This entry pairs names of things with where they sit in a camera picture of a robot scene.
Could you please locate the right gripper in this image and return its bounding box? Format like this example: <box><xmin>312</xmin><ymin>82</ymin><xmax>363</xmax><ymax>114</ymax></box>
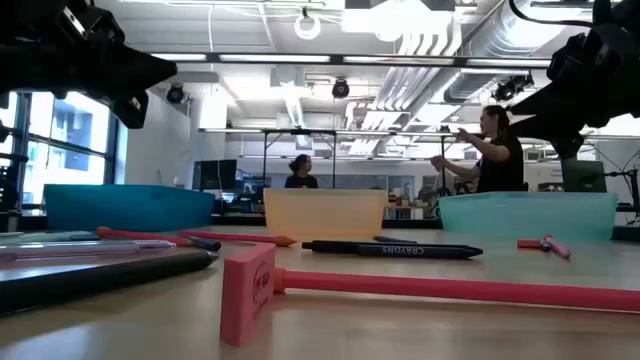
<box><xmin>508</xmin><ymin>24</ymin><xmax>640</xmax><ymax>144</ymax></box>

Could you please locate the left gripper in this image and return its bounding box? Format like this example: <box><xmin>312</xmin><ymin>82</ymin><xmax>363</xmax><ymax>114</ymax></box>
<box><xmin>49</xmin><ymin>0</ymin><xmax>179</xmax><ymax>101</ymax></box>

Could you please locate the pink pencil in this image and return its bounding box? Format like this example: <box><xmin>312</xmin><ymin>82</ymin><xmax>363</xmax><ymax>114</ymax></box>
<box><xmin>95</xmin><ymin>225</ymin><xmax>196</xmax><ymax>248</ymax></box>
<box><xmin>542</xmin><ymin>233</ymin><xmax>572</xmax><ymax>260</ymax></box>
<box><xmin>177</xmin><ymin>229</ymin><xmax>299</xmax><ymax>248</ymax></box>
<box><xmin>272</xmin><ymin>266</ymin><xmax>640</xmax><ymax>314</ymax></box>

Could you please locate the clear pen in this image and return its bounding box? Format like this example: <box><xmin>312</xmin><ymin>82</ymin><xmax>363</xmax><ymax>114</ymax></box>
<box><xmin>0</xmin><ymin>239</ymin><xmax>177</xmax><ymax>263</ymax></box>

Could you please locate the navy crayon with white print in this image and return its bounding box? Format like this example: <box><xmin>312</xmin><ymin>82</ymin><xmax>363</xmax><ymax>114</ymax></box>
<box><xmin>356</xmin><ymin>243</ymin><xmax>485</xmax><ymax>260</ymax></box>

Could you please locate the pale teal pen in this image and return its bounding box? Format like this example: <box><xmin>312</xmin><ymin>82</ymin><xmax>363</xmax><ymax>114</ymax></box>
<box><xmin>0</xmin><ymin>230</ymin><xmax>76</xmax><ymax>245</ymax></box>

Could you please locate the matte black pen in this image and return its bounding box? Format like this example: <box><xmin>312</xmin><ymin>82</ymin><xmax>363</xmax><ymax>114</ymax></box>
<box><xmin>0</xmin><ymin>249</ymin><xmax>220</xmax><ymax>316</ymax></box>

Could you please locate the black click pen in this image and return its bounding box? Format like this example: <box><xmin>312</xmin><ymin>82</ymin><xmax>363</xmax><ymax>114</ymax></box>
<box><xmin>301</xmin><ymin>239</ymin><xmax>469</xmax><ymax>254</ymax></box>

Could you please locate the person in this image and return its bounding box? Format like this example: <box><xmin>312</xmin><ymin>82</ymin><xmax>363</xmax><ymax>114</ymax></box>
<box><xmin>283</xmin><ymin>153</ymin><xmax>320</xmax><ymax>190</ymax></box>
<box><xmin>428</xmin><ymin>103</ymin><xmax>527</xmax><ymax>194</ymax></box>

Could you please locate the black monitor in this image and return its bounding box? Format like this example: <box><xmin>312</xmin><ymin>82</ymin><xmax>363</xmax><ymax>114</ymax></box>
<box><xmin>560</xmin><ymin>158</ymin><xmax>609</xmax><ymax>194</ymax></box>
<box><xmin>192</xmin><ymin>158</ymin><xmax>239</xmax><ymax>192</ymax></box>

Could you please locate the window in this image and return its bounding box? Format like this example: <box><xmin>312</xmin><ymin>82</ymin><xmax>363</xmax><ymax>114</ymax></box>
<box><xmin>0</xmin><ymin>89</ymin><xmax>121</xmax><ymax>206</ymax></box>

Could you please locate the teal plastic bin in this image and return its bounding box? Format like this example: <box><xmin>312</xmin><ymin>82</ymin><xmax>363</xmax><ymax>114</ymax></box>
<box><xmin>438</xmin><ymin>191</ymin><xmax>619</xmax><ymax>242</ymax></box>

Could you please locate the black stand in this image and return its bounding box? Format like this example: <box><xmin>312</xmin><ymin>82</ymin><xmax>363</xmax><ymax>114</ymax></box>
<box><xmin>602</xmin><ymin>167</ymin><xmax>640</xmax><ymax>227</ymax></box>

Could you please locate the dark blue plastic bin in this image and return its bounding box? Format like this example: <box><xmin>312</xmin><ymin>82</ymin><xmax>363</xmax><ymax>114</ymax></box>
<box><xmin>42</xmin><ymin>183</ymin><xmax>216</xmax><ymax>233</ymax></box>

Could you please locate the black overhead light bar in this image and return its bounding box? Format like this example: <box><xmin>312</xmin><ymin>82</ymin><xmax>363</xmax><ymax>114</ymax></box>
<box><xmin>149</xmin><ymin>51</ymin><xmax>554</xmax><ymax>70</ymax></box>

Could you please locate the orange plastic bin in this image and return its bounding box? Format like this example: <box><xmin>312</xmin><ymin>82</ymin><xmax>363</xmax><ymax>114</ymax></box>
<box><xmin>262</xmin><ymin>187</ymin><xmax>389</xmax><ymax>240</ymax></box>

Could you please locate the pink eraser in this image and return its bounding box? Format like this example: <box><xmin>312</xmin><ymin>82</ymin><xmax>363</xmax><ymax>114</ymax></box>
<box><xmin>219</xmin><ymin>242</ymin><xmax>278</xmax><ymax>348</ymax></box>

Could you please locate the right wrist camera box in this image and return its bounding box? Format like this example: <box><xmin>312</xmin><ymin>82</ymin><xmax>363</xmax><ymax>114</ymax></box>
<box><xmin>549</xmin><ymin>130</ymin><xmax>587</xmax><ymax>161</ymax></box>

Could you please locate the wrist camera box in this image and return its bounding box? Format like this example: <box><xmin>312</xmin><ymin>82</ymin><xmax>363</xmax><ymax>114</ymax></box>
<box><xmin>111</xmin><ymin>89</ymin><xmax>150</xmax><ymax>131</ymax></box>
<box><xmin>549</xmin><ymin>130</ymin><xmax>587</xmax><ymax>161</ymax></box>

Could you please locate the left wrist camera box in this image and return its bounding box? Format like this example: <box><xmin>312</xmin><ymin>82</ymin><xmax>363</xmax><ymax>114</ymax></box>
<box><xmin>111</xmin><ymin>89</ymin><xmax>150</xmax><ymax>131</ymax></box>

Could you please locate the black ceiling camera cluster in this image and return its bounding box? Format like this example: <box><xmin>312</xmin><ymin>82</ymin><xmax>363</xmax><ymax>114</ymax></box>
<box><xmin>491</xmin><ymin>72</ymin><xmax>535</xmax><ymax>104</ymax></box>

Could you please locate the silver ventilation duct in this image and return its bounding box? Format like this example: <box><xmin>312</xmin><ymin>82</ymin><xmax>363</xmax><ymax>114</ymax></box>
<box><xmin>442</xmin><ymin>0</ymin><xmax>591</xmax><ymax>104</ymax></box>

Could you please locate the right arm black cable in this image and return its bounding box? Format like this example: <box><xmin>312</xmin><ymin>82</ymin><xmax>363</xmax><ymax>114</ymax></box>
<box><xmin>507</xmin><ymin>0</ymin><xmax>596</xmax><ymax>29</ymax></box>

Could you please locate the black gantry frame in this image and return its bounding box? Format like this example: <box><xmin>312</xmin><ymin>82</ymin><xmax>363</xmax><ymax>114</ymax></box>
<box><xmin>261</xmin><ymin>128</ymin><xmax>338</xmax><ymax>190</ymax></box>
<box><xmin>438</xmin><ymin>132</ymin><xmax>484</xmax><ymax>196</ymax></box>

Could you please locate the white ring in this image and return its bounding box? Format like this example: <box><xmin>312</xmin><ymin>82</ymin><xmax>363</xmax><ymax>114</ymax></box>
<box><xmin>293</xmin><ymin>13</ymin><xmax>323</xmax><ymax>42</ymax></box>

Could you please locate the black aluminium table frame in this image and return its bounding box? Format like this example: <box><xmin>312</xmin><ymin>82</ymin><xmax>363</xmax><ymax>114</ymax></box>
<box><xmin>0</xmin><ymin>209</ymin><xmax>640</xmax><ymax>244</ymax></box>

